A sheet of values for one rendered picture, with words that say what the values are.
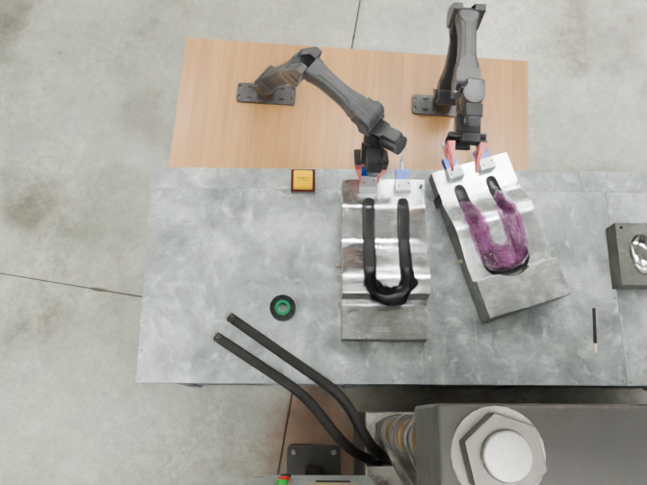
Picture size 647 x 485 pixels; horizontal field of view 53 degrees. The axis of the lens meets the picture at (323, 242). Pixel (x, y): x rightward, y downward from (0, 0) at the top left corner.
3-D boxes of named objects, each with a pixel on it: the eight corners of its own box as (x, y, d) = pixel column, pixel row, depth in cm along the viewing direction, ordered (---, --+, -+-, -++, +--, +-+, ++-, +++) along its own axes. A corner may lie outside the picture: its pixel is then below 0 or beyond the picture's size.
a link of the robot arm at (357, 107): (389, 108, 182) (304, 36, 180) (370, 131, 180) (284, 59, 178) (377, 121, 193) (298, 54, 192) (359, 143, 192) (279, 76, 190)
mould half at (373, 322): (341, 189, 215) (342, 173, 202) (420, 189, 215) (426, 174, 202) (341, 341, 202) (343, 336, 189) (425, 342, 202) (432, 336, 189)
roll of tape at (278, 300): (281, 326, 203) (280, 325, 200) (265, 307, 204) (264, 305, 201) (300, 310, 204) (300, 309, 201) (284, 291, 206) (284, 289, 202)
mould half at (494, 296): (428, 179, 216) (434, 166, 205) (502, 158, 218) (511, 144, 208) (480, 323, 204) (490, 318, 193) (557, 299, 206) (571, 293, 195)
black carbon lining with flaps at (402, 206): (360, 199, 207) (362, 189, 198) (411, 199, 207) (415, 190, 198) (361, 308, 198) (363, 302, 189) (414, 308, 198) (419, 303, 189)
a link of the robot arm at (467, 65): (485, 89, 177) (486, -10, 184) (452, 87, 177) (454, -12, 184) (475, 109, 189) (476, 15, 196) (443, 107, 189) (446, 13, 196)
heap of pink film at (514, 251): (453, 203, 208) (458, 194, 200) (505, 188, 209) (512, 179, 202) (481, 279, 201) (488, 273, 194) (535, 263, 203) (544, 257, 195)
